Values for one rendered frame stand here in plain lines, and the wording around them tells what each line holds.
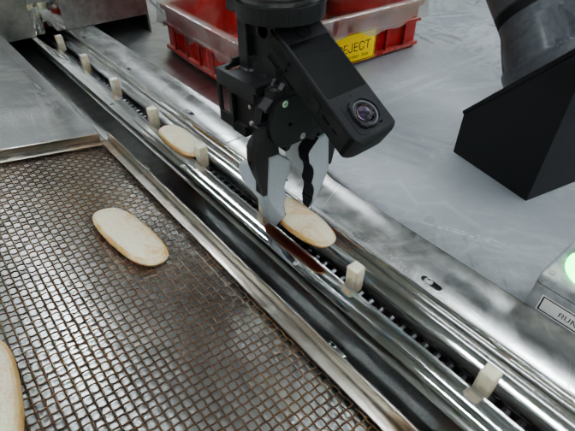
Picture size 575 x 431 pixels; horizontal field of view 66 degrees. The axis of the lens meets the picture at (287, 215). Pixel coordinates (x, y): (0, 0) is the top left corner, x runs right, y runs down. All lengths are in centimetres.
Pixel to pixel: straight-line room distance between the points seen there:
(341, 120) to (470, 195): 33
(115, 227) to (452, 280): 31
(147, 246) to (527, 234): 43
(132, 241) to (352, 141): 21
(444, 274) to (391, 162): 26
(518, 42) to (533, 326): 37
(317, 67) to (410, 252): 21
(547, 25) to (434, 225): 27
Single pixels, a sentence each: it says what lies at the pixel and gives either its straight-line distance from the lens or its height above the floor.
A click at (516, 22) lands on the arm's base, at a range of 68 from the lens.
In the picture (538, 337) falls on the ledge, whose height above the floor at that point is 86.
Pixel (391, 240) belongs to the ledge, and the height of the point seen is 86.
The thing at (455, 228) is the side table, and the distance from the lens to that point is 57.
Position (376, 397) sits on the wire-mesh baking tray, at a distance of 32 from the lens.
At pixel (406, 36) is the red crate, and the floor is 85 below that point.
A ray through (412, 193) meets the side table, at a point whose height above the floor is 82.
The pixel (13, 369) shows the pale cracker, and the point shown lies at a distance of 33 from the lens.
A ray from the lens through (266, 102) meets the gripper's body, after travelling 37.
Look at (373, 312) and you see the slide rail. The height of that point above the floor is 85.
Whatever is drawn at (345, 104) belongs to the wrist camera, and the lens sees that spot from 34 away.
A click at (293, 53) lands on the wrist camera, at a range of 35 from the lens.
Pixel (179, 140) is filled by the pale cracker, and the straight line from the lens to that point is 63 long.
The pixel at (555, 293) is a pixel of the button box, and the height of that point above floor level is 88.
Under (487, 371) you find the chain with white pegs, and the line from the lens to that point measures 38.
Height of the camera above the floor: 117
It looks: 40 degrees down
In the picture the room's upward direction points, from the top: straight up
